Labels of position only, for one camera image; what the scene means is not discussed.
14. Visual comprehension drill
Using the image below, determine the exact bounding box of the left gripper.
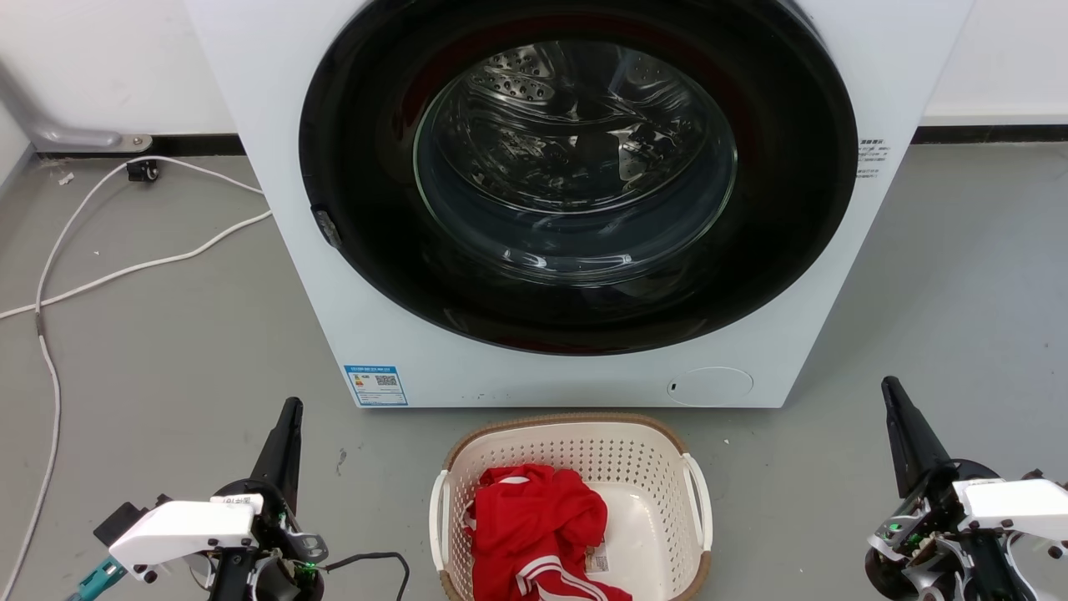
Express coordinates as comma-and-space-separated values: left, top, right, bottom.
207, 397, 330, 601

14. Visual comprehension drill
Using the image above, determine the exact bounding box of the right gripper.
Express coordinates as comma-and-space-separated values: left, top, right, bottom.
864, 376, 1035, 601

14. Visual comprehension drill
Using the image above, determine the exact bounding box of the cream perforated laundry basket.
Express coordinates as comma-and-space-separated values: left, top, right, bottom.
429, 412, 714, 601

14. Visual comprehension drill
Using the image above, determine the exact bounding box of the blue energy label sticker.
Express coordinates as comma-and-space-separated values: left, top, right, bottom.
344, 364, 409, 408

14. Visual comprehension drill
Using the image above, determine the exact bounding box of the white front-loading washing machine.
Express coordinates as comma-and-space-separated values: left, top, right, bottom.
184, 0, 975, 410

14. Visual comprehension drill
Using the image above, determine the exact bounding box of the round white filter cover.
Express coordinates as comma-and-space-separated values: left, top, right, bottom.
667, 366, 754, 408

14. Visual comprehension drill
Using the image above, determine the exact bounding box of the teal plastic clip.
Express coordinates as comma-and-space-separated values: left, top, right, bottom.
67, 557, 128, 601

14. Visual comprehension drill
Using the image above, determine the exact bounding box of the red garment with white stripes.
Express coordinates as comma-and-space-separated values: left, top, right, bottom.
464, 464, 633, 601

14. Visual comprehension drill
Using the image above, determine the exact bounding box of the black round washer door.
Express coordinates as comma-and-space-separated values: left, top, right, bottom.
298, 0, 859, 356

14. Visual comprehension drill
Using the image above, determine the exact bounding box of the small printed text sticker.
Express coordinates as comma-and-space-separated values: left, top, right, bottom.
856, 139, 892, 180

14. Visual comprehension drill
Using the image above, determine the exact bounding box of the grey floor pipe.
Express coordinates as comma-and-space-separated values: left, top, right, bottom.
0, 58, 154, 154

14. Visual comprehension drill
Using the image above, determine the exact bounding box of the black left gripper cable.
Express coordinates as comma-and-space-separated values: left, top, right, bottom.
321, 551, 411, 601

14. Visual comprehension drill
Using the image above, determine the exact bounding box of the thick white power cord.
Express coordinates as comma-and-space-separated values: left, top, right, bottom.
0, 210, 274, 321

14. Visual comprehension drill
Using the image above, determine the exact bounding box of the thin white cable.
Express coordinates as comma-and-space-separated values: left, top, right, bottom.
0, 155, 265, 601

